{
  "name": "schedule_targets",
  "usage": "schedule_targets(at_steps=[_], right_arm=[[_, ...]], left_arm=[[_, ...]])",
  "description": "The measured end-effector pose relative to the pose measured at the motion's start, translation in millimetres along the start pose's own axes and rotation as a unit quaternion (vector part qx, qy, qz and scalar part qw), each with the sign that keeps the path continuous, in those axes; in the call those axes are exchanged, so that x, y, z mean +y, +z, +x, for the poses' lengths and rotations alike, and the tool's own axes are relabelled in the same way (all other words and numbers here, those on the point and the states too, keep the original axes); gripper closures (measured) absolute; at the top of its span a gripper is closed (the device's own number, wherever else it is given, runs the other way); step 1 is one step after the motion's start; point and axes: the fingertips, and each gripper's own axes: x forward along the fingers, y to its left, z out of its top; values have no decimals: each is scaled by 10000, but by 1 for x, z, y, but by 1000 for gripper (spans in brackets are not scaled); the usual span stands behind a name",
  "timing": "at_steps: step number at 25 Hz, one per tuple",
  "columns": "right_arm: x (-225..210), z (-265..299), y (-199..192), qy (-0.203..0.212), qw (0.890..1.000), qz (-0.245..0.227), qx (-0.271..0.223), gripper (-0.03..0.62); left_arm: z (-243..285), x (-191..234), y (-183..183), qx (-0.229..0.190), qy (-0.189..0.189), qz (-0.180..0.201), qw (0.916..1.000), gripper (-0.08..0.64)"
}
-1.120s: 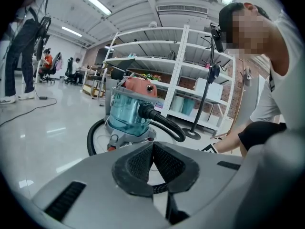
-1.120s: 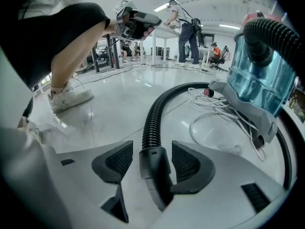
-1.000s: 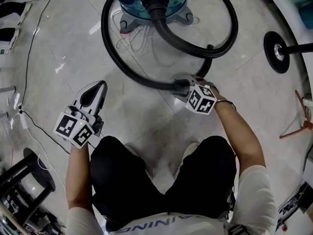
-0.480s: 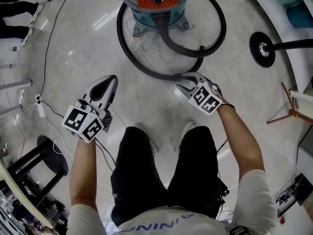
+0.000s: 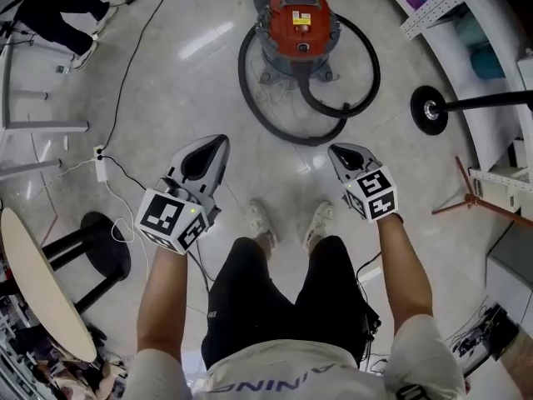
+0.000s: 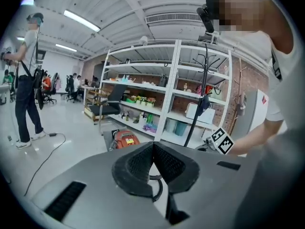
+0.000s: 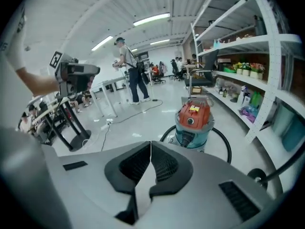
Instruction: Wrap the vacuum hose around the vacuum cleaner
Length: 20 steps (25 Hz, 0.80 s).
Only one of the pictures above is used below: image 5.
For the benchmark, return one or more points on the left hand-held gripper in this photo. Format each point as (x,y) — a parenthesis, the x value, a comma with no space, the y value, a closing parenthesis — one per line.
(160,217)

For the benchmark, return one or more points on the clear water bottle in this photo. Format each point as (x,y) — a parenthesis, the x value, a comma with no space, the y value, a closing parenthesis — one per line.
(61,69)

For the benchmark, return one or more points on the white rectangular desk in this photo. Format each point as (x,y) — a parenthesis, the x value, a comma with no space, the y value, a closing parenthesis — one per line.
(46,126)

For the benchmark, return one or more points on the red tripod stand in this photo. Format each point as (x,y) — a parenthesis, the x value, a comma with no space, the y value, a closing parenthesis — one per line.
(472,200)

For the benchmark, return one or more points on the person's right forearm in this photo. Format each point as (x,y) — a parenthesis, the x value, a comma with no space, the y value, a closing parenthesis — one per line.
(406,273)

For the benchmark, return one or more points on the black pole stand round base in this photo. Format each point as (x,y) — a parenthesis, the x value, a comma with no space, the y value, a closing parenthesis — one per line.
(429,111)

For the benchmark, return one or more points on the round beige table black base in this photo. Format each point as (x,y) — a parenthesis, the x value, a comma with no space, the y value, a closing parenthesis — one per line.
(37,286)

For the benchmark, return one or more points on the white curved shelving unit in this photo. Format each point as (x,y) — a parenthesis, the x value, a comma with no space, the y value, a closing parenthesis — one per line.
(495,140)

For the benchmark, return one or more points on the teal roll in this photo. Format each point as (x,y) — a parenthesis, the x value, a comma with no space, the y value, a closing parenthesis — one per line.
(487,63)

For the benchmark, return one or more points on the person's white shirt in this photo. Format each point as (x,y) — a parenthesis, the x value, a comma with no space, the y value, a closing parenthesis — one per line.
(291,369)

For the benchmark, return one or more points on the long white power strip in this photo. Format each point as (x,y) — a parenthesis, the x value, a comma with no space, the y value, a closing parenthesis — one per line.
(101,171)

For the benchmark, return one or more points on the person's black shorts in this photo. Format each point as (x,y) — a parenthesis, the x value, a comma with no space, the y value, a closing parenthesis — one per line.
(250,298)

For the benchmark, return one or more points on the person's left white shoe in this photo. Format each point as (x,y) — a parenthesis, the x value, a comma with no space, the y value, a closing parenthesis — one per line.
(260,221)

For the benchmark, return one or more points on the grey metal cabinet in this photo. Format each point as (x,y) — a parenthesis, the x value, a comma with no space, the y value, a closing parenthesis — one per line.
(512,265)

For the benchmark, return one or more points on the person's right white shoe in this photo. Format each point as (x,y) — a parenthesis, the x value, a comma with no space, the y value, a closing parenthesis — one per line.
(318,223)

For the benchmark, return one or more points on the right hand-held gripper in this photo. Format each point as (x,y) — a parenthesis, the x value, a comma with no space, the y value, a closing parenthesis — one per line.
(375,194)

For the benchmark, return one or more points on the person's left forearm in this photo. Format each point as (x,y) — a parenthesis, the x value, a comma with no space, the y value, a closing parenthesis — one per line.
(162,298)

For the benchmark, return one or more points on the white perforated metal strip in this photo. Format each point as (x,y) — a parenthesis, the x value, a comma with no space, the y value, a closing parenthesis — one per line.
(445,8)

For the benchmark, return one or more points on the person's white shoe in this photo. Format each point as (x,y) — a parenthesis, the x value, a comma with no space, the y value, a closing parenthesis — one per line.
(318,223)
(260,221)

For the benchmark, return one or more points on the red and teal vacuum cleaner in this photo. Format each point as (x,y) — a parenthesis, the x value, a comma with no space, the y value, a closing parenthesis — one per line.
(297,19)

